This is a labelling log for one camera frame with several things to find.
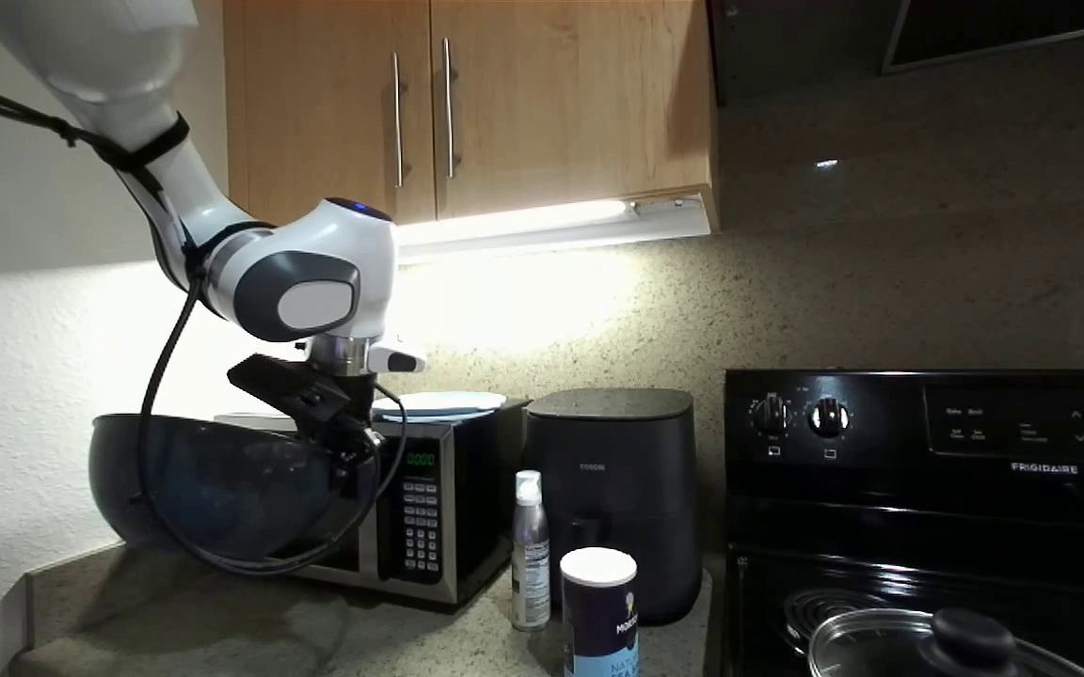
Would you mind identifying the large dark blue bowl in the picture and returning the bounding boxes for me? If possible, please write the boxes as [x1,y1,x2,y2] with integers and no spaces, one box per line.
[89,413,364,560]

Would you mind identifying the white spray bottle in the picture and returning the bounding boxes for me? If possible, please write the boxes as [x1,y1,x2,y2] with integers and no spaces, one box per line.
[513,471,550,626]

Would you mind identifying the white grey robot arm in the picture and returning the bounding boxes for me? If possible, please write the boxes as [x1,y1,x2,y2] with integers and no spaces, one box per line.
[0,0,401,446]

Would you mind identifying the black electric stove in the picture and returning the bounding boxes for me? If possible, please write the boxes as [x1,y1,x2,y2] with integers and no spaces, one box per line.
[720,367,1084,677]

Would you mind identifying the black range hood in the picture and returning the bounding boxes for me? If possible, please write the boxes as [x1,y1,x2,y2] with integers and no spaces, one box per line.
[709,0,1084,106]

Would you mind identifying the wooden wall cabinets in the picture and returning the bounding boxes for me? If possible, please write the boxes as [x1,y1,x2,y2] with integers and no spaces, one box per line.
[221,0,714,220]

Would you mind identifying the pan with glass lid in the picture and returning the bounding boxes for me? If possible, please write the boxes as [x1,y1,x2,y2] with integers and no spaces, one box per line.
[807,605,1084,677]

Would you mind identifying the under cabinet light strip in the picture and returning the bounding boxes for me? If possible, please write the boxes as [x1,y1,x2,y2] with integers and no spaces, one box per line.
[394,199,630,256]

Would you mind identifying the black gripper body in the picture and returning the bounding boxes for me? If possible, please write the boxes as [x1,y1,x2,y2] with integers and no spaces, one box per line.
[225,353,380,449]

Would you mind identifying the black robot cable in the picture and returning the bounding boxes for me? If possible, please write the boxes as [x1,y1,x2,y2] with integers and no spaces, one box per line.
[0,0,413,579]

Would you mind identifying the white lidded dark jar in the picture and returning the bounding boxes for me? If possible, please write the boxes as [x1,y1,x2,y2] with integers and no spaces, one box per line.
[562,544,640,677]

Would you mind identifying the black air fryer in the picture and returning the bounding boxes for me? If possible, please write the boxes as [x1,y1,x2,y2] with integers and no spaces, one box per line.
[526,387,702,624]

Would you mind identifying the black steel microwave oven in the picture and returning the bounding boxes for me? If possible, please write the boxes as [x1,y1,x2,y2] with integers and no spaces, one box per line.
[301,392,525,605]

